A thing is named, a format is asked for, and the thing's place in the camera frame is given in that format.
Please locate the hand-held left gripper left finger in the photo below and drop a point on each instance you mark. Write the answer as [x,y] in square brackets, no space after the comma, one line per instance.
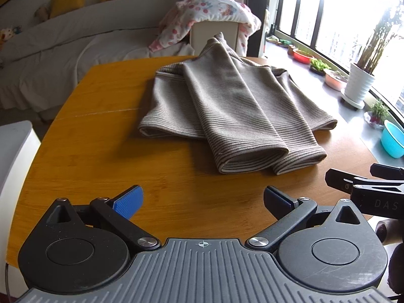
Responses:
[129,202]

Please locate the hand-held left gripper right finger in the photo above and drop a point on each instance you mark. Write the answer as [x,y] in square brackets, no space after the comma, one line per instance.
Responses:
[277,200]

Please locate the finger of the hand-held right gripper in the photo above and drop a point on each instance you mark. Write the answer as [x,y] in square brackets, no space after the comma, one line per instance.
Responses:
[386,170]
[339,179]

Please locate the striped beige garment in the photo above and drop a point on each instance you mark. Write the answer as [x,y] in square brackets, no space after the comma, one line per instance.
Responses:
[236,101]

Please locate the person's right hand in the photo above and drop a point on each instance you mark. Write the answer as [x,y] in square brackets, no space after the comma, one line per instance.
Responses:
[385,231]

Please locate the teal plastic basin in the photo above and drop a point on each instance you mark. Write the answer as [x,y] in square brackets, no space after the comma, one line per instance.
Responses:
[393,139]

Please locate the small potted plant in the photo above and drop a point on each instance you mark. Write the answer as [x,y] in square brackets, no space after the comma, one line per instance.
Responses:
[377,115]

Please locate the potted palm in white pot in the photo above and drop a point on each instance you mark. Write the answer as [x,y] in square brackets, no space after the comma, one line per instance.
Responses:
[358,82]

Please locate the pink basin planter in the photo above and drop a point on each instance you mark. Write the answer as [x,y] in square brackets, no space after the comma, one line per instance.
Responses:
[336,81]

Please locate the black tray of green plants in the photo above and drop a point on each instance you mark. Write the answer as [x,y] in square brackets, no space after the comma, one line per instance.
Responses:
[319,66]

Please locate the white chair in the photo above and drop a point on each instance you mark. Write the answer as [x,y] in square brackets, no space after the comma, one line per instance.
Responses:
[15,170]

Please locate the red plastic basin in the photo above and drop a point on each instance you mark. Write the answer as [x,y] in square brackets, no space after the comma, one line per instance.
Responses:
[303,57]

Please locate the small brown pot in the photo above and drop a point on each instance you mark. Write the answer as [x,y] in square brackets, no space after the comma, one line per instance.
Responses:
[292,50]

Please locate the white covered sofa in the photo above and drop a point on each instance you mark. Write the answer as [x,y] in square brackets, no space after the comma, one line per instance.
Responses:
[63,53]

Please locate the cream chair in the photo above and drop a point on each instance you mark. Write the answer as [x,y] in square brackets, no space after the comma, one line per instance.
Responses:
[205,34]

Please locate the floral print blanket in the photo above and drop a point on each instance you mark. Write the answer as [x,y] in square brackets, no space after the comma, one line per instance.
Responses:
[214,6]

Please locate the spotted plush toy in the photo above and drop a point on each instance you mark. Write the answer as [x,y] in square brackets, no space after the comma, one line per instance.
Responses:
[10,34]

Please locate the small plush toy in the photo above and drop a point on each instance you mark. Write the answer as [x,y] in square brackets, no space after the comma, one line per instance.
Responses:
[42,12]

